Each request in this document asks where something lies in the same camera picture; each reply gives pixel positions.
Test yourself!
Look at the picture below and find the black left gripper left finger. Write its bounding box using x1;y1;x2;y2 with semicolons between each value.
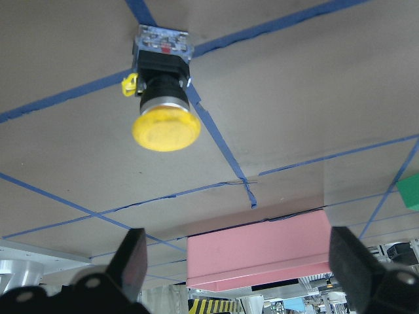
71;228;148;313

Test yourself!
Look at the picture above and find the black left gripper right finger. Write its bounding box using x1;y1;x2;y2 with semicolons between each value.
329;226;418;313

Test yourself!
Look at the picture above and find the yellow push button switch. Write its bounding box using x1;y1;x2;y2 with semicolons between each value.
121;24;201;152

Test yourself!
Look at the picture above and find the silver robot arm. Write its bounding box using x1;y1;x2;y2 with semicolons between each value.
1;227;418;313

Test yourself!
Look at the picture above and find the green cube far corner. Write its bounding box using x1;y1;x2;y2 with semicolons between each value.
396;174;419;211

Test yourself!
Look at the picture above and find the pink plastic bin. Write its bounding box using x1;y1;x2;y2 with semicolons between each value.
186;211;331;292

